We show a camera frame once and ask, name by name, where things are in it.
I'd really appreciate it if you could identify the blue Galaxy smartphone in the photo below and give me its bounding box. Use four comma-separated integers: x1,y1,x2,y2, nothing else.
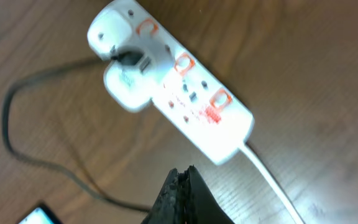
16,201,63,224

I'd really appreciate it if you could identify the white power strip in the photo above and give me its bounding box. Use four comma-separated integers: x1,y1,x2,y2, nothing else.
87,1,254,165

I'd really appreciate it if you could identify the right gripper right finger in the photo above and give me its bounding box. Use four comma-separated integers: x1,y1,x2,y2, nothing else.
184,166,234,224

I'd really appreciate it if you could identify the white USB charger adapter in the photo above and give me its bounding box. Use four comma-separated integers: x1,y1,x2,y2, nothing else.
104,45,175,113

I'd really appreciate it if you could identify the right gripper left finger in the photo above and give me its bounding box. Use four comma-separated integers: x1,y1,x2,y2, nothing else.
141,168,185,224

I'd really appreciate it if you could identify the black USB charging cable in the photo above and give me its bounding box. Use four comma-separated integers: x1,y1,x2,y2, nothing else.
1,49,152,214

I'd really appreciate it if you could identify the white power strip cord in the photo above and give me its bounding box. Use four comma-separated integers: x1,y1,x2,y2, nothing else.
237,142,306,224

